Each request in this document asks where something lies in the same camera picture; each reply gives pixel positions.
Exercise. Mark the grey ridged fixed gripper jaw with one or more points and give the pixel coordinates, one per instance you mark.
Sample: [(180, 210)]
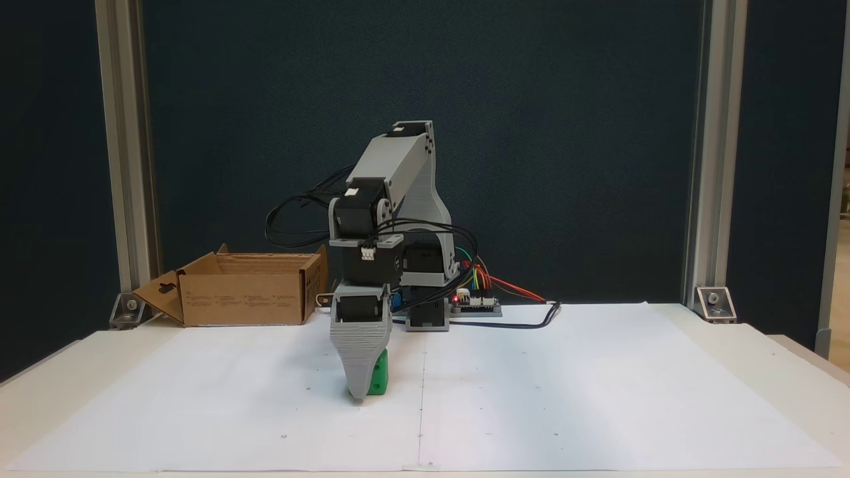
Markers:
[(358, 358)]

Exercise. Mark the green die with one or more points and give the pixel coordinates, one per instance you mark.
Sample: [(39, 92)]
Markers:
[(380, 378)]

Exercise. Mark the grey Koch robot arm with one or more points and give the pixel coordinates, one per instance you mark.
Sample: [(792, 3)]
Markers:
[(398, 166)]

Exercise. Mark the blue circuit board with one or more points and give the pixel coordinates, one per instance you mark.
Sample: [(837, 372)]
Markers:
[(396, 302)]

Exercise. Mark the servo controller circuit board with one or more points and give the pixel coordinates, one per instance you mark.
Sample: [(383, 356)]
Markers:
[(478, 302)]

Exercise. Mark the brown cardboard box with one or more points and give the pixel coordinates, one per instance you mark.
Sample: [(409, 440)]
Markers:
[(239, 299)]

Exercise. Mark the grey metal corner bracket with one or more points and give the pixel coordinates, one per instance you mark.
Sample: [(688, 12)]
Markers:
[(127, 309), (716, 304)]

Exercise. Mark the aluminium frame post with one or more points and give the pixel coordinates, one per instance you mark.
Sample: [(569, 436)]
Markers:
[(835, 199), (126, 133), (714, 133)]

